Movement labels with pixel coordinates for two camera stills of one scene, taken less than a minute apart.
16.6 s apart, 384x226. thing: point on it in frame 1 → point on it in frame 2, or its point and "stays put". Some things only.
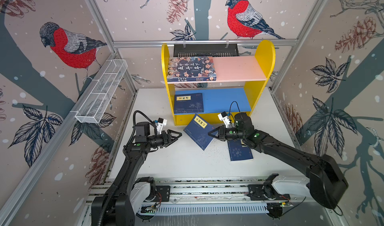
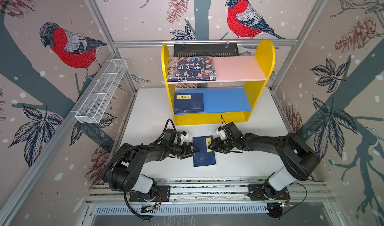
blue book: [239, 151] → [205, 156]
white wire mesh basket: [92, 108] stays put
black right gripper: [222, 134] → [217, 143]
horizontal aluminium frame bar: [203, 42] stays put
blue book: [198, 129] → [186, 103]
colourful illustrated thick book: [191, 69] stays put
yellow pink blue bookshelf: [240, 80] stays put
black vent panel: [205, 50] stays put
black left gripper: [165, 137] → [184, 153]
